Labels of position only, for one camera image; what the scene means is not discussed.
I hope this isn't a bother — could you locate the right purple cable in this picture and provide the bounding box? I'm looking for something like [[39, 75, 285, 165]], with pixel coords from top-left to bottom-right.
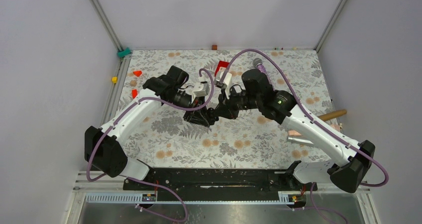
[[217, 48, 390, 224]]

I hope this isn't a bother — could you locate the purple glitter microphone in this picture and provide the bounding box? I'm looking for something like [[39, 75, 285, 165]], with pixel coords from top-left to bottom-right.
[[252, 58, 274, 91]]

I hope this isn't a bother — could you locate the teal block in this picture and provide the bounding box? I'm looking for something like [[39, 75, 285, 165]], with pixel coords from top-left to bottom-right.
[[117, 47, 131, 58]]

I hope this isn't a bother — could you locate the red small block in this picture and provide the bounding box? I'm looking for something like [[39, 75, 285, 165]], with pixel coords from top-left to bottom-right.
[[131, 89, 138, 99]]

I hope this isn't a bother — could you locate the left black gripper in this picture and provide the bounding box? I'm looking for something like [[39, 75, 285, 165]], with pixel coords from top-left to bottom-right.
[[168, 88, 212, 127]]

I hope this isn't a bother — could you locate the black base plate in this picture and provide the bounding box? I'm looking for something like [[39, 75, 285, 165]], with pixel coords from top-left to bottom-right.
[[123, 161, 317, 202]]

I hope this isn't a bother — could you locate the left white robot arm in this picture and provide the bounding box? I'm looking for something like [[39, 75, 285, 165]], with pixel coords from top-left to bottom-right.
[[84, 66, 214, 190]]

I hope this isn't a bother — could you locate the silver metal cylinder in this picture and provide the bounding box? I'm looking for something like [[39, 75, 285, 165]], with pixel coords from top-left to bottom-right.
[[287, 136, 315, 147]]

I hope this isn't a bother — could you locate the red open box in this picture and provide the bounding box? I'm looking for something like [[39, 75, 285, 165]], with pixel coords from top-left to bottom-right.
[[214, 60, 229, 77]]

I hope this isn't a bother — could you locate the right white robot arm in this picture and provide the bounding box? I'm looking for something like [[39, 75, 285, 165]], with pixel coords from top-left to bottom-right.
[[214, 69, 375, 193]]

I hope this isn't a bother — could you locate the tan small block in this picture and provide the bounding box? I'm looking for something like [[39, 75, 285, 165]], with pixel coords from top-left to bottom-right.
[[129, 80, 137, 87]]

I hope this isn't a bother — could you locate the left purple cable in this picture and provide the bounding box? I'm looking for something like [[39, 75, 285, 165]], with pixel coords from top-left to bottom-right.
[[86, 68, 215, 224]]

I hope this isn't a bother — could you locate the floral patterned mat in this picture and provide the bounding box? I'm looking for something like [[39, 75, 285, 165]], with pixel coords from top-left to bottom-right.
[[118, 50, 333, 169]]

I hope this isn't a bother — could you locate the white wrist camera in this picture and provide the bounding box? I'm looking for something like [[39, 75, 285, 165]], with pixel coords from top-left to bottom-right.
[[192, 81, 210, 98], [214, 71, 232, 97]]

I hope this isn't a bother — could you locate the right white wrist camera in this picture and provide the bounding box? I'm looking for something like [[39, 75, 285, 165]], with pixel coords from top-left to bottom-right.
[[214, 71, 232, 97]]

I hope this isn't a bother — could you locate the orange triangular block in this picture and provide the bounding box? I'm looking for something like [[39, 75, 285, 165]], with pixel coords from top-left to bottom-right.
[[132, 70, 142, 77]]

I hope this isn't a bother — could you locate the pink cylinder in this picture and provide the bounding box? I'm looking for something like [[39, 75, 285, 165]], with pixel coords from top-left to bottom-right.
[[288, 130, 302, 136]]

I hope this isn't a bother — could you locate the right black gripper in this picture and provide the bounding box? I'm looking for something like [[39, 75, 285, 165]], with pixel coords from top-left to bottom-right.
[[212, 85, 261, 120]]

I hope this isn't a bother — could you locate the purple cable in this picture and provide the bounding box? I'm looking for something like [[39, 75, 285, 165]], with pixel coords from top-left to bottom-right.
[[86, 68, 215, 224], [217, 48, 390, 224]]

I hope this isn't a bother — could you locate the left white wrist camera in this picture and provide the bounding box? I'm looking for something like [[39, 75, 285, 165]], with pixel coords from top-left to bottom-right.
[[192, 81, 210, 98]]

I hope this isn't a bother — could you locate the wooden handle stick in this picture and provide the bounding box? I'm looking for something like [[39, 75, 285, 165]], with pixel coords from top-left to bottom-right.
[[318, 109, 347, 121]]

